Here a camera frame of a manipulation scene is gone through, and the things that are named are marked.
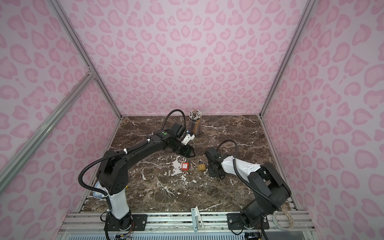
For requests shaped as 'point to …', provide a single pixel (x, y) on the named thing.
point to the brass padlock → (201, 165)
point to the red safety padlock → (185, 166)
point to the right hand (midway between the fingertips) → (215, 172)
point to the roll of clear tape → (277, 225)
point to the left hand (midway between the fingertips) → (193, 152)
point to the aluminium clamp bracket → (197, 221)
